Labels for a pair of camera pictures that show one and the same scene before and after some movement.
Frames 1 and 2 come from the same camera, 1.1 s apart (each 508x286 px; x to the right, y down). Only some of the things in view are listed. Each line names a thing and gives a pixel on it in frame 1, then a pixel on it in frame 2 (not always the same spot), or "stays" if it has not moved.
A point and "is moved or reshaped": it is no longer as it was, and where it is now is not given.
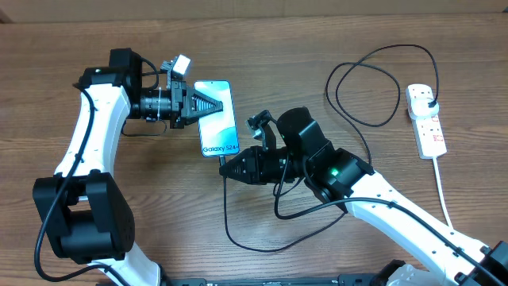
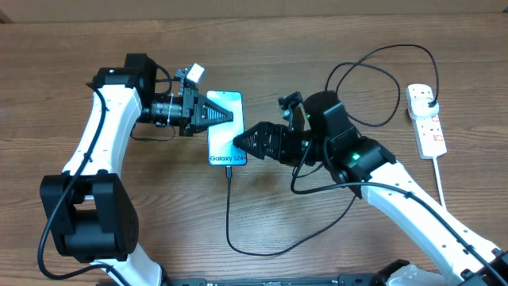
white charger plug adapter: x=423 y=107 stays
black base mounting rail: x=243 y=280 stays
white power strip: x=429 y=137 stays
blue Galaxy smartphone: x=218 y=133 is moved or reshaped
